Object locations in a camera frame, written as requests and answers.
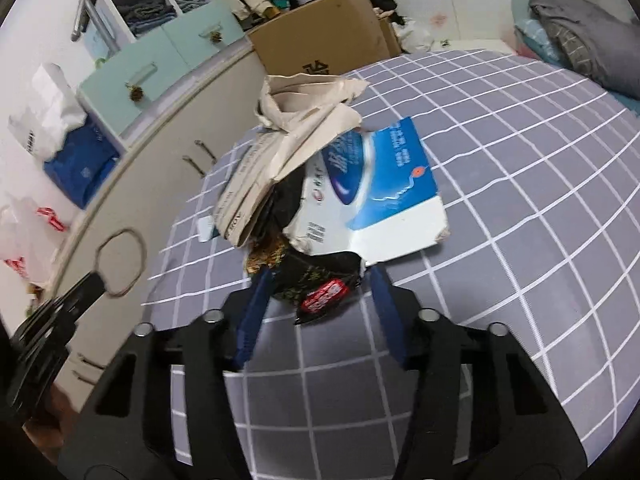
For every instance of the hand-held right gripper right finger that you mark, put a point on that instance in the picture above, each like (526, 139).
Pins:
(387, 320)

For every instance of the folded blue jeans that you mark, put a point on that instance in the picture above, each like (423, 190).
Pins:
(189, 1)

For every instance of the white plastic bag red print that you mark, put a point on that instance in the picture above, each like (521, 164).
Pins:
(20, 240)

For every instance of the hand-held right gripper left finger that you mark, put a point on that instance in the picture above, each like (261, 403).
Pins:
(252, 320)

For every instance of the blue woven bag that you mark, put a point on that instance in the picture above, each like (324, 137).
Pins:
(80, 165)

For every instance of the green toy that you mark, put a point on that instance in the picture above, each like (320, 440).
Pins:
(101, 62)

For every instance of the blue white flattened carton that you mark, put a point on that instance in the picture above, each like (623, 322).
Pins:
(390, 185)

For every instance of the blue checked pillow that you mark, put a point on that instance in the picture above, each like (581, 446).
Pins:
(537, 42)

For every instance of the person's left hand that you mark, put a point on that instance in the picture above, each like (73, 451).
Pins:
(57, 417)

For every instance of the narrow teal drawer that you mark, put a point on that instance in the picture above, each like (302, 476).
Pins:
(197, 30)

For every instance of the folded grey jeans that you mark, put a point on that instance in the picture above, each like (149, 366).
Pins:
(147, 10)

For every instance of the crumpled beige paper bag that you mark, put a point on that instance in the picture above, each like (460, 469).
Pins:
(305, 110)

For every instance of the low white cabinet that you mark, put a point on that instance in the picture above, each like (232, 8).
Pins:
(165, 130)

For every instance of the grey metal handrail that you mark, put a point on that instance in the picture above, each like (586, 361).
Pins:
(87, 5)

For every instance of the pinecone drawer ornament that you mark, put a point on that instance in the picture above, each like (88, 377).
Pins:
(216, 36)
(135, 92)

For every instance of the small white packet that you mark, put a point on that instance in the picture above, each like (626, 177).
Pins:
(206, 230)

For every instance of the white paper bag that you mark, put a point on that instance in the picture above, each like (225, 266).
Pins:
(50, 105)

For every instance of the white low platform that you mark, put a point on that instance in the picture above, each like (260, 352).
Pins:
(470, 45)

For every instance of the small cardboard box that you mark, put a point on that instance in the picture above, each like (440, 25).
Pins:
(390, 35)

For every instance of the black snack packet red label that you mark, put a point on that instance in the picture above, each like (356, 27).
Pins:
(310, 280)

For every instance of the black clothes pile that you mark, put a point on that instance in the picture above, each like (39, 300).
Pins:
(382, 2)

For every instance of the pink flower sticker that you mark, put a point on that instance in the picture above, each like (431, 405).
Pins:
(439, 19)

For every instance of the crumpled white plastic bag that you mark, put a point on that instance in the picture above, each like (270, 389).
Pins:
(415, 35)

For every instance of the grey checked tablecloth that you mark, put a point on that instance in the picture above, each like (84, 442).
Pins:
(500, 210)

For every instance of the grey duvet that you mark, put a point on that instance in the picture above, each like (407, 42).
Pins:
(595, 40)

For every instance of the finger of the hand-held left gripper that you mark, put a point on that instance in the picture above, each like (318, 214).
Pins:
(85, 287)

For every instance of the large cardboard box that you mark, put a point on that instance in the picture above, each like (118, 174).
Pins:
(320, 35)

